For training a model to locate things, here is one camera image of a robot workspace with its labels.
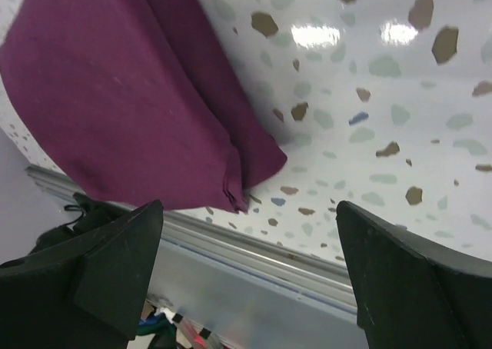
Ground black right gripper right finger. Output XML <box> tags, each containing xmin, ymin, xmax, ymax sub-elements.
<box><xmin>336</xmin><ymin>201</ymin><xmax>491</xmax><ymax>348</ymax></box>

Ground aluminium rail frame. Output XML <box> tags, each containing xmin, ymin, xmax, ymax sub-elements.
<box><xmin>25</xmin><ymin>163</ymin><xmax>370</xmax><ymax>349</ymax></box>

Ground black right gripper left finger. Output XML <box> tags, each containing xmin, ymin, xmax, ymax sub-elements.
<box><xmin>1</xmin><ymin>201</ymin><xmax>163</xmax><ymax>348</ymax></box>

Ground purple cloth mat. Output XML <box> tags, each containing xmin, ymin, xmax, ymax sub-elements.
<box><xmin>1</xmin><ymin>0</ymin><xmax>287</xmax><ymax>213</ymax></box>

